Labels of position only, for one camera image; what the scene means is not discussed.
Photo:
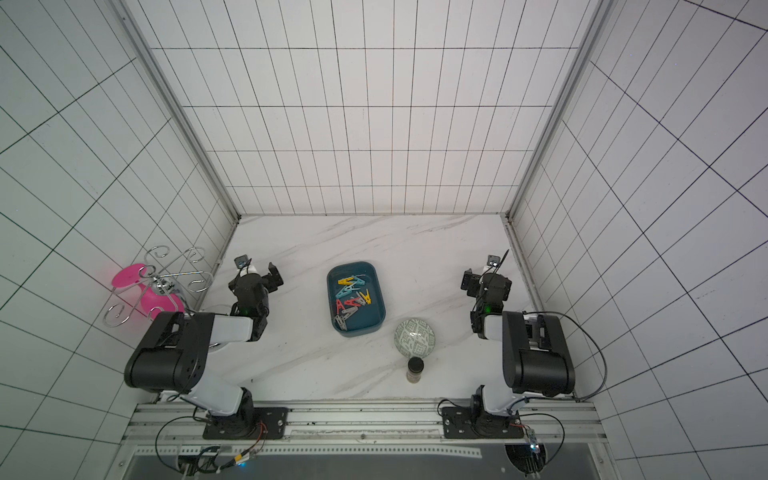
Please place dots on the pink wine glass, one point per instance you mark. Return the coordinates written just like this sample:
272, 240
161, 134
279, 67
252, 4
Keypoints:
156, 294

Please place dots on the green patterned ceramic bowl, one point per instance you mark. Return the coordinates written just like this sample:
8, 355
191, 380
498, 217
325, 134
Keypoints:
414, 337

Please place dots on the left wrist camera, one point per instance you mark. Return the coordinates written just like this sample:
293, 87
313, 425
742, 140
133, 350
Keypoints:
244, 265

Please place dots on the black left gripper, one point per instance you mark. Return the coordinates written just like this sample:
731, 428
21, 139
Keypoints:
275, 279

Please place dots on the silver wire glass rack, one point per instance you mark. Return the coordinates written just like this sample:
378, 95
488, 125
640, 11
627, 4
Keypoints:
185, 270

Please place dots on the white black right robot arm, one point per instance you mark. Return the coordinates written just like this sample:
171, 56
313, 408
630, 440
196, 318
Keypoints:
535, 361

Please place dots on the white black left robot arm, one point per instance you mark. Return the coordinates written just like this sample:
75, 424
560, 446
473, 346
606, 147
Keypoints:
173, 355

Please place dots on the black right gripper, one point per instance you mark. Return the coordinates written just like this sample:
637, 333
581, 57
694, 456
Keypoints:
477, 282

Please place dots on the teal plastic storage box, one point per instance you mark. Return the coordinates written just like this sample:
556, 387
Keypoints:
369, 318

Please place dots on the teal clothespin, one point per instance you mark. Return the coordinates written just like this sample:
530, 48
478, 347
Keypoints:
347, 290

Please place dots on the grey clothespin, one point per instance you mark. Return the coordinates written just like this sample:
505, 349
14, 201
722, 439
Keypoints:
340, 323

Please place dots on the black cap spice jar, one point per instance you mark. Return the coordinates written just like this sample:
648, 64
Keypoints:
415, 368

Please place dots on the aluminium mounting rail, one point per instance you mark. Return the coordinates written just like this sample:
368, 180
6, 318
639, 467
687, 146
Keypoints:
359, 427

